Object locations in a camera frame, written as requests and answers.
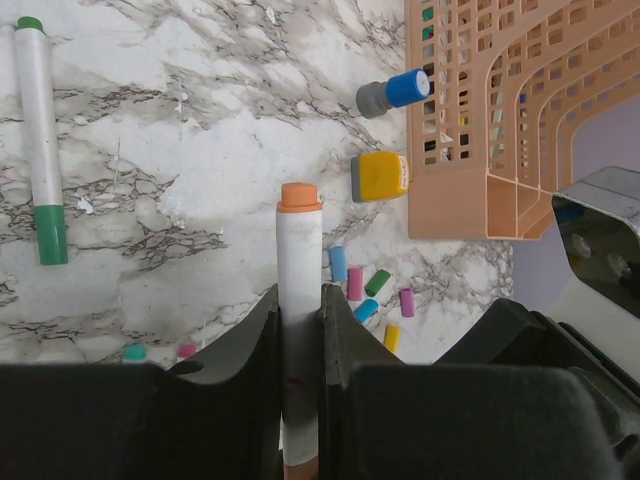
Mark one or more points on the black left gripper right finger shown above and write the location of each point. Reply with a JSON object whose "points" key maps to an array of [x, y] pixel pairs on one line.
{"points": [[384, 419]]}

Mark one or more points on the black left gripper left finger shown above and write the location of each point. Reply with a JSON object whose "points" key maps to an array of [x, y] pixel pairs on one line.
{"points": [[215, 415]]}

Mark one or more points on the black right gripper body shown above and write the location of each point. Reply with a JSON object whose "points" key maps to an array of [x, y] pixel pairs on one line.
{"points": [[509, 334]]}

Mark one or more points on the yellow pen cap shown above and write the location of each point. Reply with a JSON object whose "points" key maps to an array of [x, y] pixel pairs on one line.
{"points": [[391, 338]]}

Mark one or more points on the white marker teal cap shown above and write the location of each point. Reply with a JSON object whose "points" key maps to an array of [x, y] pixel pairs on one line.
{"points": [[134, 354]]}

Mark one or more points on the pink pen cap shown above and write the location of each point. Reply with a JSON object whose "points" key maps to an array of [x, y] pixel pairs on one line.
{"points": [[407, 302]]}

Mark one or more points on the green pen cap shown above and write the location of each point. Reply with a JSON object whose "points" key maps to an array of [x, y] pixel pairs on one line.
{"points": [[377, 282]]}

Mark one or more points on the white marker pink cap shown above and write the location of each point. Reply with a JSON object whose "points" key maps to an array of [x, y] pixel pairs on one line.
{"points": [[185, 351]]}

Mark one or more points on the magenta pen cap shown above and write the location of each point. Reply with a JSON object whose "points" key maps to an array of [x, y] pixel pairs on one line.
{"points": [[355, 281]]}

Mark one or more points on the light blue pen cap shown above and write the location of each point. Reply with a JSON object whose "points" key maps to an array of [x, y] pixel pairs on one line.
{"points": [[338, 264]]}

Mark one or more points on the white marker brown cap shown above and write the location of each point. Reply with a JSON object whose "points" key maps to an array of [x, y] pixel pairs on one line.
{"points": [[299, 265]]}

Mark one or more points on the white marker dark green cap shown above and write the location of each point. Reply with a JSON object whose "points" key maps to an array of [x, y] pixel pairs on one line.
{"points": [[35, 76]]}

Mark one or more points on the orange file organizer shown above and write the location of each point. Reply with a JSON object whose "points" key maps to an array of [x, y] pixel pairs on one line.
{"points": [[504, 76]]}

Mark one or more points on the blue grey stamp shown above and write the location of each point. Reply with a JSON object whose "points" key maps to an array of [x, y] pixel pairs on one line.
{"points": [[377, 98]]}

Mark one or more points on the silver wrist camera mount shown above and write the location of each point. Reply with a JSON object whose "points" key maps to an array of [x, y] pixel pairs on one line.
{"points": [[598, 220]]}

